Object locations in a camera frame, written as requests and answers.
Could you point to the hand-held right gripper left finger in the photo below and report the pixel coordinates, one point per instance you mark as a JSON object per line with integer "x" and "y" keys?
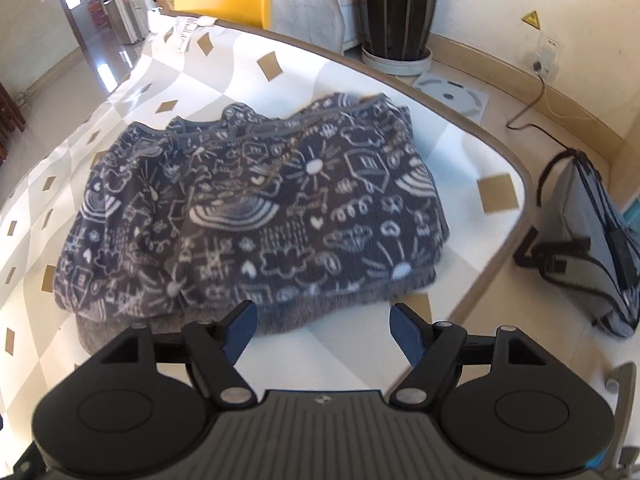
{"x": 242, "y": 329}

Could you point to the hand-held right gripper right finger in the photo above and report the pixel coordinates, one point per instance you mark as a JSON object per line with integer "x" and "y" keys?
{"x": 407, "y": 331}

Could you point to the grey doodle print fleece jacket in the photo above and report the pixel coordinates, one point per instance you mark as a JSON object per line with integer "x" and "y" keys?
{"x": 275, "y": 220}

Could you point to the plain grey fleece garment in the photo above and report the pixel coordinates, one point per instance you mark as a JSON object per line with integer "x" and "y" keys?
{"x": 300, "y": 319}

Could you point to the diamond pattern table mat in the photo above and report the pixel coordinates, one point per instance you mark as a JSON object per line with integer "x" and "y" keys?
{"x": 465, "y": 145}

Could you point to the grey backpack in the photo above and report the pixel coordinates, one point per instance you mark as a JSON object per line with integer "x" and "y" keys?
{"x": 580, "y": 240}

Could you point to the white pot saucer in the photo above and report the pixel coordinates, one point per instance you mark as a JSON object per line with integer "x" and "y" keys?
{"x": 395, "y": 65}

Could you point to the white paper slip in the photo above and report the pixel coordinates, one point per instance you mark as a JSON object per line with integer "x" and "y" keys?
{"x": 186, "y": 32}

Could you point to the cloth covered side table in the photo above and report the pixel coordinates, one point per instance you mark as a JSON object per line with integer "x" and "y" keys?
{"x": 310, "y": 15}

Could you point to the dark ribbed floor pot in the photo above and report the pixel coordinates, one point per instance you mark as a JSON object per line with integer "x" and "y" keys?
{"x": 400, "y": 5}

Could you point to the yellow warning sticker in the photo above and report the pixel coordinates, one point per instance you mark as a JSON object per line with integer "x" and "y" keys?
{"x": 531, "y": 21}

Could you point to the silver refrigerator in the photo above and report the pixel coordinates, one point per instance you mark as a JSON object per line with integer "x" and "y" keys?
{"x": 115, "y": 0}

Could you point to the white wall socket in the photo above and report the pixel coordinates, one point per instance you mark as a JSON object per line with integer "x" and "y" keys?
{"x": 547, "y": 55}

